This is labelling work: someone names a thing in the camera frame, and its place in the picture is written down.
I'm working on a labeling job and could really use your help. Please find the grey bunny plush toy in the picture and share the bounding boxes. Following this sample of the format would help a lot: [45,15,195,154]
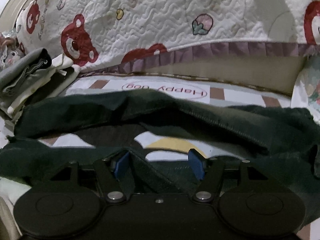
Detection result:
[0,34,24,71]

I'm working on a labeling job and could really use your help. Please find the folded grey clothes stack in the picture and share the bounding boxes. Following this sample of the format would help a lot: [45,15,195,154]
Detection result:
[1,48,80,118]

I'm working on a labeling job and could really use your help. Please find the dark denim jeans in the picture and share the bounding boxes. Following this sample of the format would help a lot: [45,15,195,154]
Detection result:
[1,89,319,224]

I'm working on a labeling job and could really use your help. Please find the white bear print quilt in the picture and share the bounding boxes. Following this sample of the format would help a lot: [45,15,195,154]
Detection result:
[16,0,319,73]

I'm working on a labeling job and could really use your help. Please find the floral pastel quilt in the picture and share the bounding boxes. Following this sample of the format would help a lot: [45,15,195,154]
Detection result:
[291,55,320,124]

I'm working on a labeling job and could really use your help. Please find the beige round headboard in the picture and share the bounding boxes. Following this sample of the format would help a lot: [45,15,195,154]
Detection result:
[0,0,41,33]

